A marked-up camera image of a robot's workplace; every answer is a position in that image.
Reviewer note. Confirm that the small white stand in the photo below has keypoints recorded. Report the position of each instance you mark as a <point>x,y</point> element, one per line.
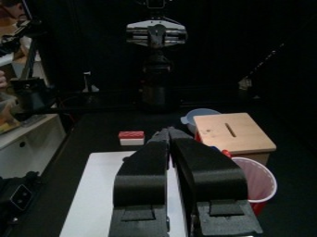
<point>87,83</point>

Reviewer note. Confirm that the black camera tripod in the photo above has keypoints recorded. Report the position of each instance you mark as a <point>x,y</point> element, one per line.
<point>31,92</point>

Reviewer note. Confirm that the red and white nigiri block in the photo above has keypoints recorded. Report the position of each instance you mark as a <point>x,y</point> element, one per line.
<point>131,138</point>

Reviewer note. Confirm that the grey bowl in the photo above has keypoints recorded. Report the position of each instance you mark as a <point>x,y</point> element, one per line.
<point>198,115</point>

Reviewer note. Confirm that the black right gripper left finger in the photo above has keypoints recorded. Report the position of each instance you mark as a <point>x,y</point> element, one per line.
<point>141,179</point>

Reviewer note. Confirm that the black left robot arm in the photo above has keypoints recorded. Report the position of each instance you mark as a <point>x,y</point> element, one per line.
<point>157,86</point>

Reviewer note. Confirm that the white side cabinet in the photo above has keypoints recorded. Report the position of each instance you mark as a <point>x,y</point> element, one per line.
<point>28,145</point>

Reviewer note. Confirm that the black electronic box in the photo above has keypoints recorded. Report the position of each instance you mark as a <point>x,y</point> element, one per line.
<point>19,197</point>

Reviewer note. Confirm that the white cutting board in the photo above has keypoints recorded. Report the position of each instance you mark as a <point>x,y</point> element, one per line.
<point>95,197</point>

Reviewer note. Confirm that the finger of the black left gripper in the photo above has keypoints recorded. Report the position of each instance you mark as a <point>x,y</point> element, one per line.
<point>153,35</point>
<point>162,35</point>

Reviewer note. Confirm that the wooden box with red drawer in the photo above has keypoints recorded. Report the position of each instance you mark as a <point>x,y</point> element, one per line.
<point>233,132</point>

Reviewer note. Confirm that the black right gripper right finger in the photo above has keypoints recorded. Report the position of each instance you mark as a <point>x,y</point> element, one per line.
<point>210,179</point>

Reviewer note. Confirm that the red plastic cup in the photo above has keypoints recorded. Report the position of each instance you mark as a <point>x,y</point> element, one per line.
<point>259,182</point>

